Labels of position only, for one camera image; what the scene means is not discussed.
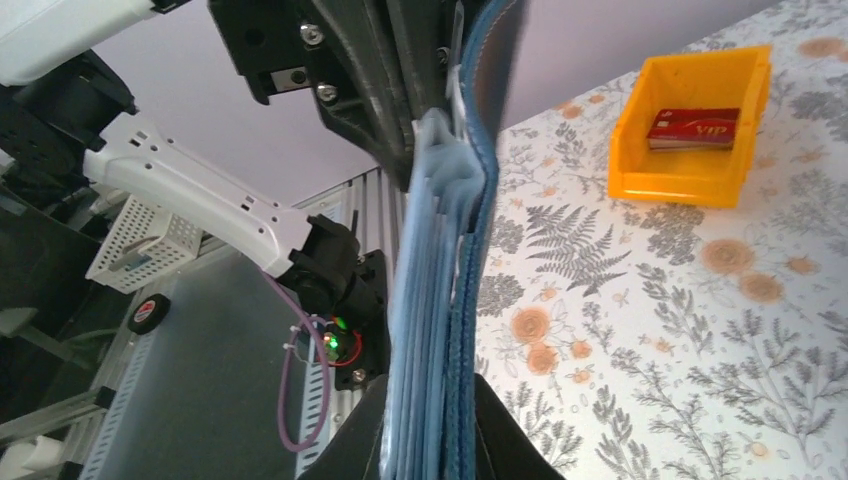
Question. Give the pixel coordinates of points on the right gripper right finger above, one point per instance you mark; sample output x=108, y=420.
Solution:
x=503, y=451

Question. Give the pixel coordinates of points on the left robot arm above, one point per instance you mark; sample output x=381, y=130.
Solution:
x=79, y=122

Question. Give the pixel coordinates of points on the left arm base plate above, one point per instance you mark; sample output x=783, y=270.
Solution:
x=357, y=339

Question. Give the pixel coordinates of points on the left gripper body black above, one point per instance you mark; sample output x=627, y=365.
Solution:
x=269, y=43

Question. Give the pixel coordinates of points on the white perforated basket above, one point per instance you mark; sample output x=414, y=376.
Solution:
x=145, y=242

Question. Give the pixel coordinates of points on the floral table mat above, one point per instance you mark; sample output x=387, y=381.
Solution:
x=662, y=341

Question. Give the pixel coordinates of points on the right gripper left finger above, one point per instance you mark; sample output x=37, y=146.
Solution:
x=354, y=451

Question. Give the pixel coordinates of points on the blue leather card holder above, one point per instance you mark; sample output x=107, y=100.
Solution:
x=428, y=422

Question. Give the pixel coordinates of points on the orange bin left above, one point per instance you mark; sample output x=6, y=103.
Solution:
x=732, y=78

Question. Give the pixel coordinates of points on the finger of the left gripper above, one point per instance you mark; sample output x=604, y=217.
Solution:
x=375, y=54

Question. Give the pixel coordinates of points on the black tape roll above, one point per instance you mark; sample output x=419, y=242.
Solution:
x=149, y=314

